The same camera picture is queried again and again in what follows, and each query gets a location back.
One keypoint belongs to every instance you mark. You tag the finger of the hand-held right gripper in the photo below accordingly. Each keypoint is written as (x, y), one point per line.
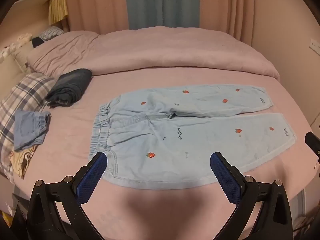
(313, 142)

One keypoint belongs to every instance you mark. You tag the cartoon printed cloth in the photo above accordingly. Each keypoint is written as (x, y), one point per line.
(22, 161)

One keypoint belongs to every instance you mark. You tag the pink duvet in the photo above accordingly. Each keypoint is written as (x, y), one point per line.
(162, 47)

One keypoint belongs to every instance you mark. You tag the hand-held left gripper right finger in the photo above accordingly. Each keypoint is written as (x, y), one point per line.
(225, 177)

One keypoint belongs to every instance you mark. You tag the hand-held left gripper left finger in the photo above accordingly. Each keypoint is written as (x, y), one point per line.
(91, 177)

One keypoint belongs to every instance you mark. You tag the pink bed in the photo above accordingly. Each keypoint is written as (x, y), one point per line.
(75, 135)

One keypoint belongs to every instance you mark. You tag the yellow pleated cloth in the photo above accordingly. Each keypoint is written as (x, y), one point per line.
(58, 8)

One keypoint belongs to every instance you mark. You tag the blue denim shorts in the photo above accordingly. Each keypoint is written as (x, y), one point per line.
(27, 127)

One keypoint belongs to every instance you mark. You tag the plush toys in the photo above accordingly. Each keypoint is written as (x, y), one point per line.
(17, 42)

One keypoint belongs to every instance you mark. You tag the white wall socket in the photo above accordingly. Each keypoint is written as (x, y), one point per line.
(315, 45)

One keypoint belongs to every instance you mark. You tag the teal curtain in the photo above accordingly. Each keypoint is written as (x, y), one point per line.
(160, 2)

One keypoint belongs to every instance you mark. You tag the dark folded garment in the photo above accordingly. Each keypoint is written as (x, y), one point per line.
(70, 85)

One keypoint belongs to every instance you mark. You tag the small checked pillow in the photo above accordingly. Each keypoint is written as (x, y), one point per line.
(51, 33)

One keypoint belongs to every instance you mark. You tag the plaid pillow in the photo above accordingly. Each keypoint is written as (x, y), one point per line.
(22, 95)

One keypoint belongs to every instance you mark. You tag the light blue strawberry pants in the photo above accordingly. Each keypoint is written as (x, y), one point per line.
(175, 135)

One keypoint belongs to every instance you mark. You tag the pink curtain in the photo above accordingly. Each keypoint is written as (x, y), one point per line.
(225, 7)
(97, 5)

